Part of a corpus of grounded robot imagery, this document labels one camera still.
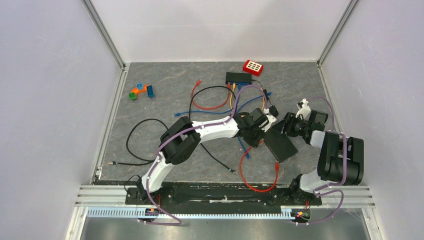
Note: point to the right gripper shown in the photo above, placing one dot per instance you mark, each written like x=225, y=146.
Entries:
x=287, y=124

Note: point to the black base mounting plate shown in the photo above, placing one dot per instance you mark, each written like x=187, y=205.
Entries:
x=223, y=198

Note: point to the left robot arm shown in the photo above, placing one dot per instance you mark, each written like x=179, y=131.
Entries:
x=178, y=143

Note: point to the black network switch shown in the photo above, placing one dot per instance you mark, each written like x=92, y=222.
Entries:
x=241, y=78

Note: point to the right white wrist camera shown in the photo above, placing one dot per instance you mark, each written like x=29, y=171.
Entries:
x=303, y=109

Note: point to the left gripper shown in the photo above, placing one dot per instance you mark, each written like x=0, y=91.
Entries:
x=254, y=143

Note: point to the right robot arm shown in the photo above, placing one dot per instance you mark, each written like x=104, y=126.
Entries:
x=340, y=162

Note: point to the red keypad box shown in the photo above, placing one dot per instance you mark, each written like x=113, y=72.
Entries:
x=252, y=67

